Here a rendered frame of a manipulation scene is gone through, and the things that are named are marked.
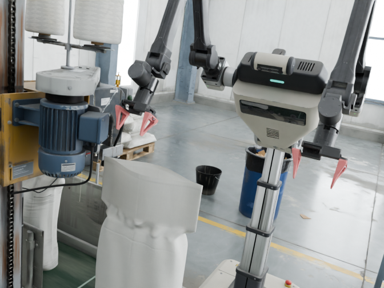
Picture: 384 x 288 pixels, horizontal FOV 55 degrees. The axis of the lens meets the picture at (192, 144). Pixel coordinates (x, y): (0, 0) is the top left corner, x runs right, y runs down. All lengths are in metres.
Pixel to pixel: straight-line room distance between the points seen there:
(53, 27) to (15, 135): 0.42
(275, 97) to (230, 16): 8.48
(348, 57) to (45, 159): 0.96
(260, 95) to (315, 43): 7.78
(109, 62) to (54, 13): 6.02
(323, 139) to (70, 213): 1.70
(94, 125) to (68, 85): 0.15
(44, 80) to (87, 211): 1.20
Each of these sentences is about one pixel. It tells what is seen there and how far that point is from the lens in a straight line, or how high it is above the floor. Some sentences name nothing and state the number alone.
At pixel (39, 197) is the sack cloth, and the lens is 1.91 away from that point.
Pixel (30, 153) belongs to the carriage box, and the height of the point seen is 1.12.
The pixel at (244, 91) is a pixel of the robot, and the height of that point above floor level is 1.40.
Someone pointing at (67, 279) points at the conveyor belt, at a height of 0.38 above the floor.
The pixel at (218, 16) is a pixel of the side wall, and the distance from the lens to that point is 10.18.
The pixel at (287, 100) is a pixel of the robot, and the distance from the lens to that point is 1.61.
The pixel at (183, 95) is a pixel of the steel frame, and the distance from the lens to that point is 10.29.
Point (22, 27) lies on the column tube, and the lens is 1.40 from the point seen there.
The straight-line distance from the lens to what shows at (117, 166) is 1.60.
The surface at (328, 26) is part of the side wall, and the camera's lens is 9.37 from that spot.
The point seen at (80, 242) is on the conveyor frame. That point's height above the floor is 0.41.
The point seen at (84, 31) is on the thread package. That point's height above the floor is 1.56.
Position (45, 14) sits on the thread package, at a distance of 1.50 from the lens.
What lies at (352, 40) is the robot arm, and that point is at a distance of 1.14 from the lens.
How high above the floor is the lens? 1.57
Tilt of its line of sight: 15 degrees down
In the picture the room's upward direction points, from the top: 8 degrees clockwise
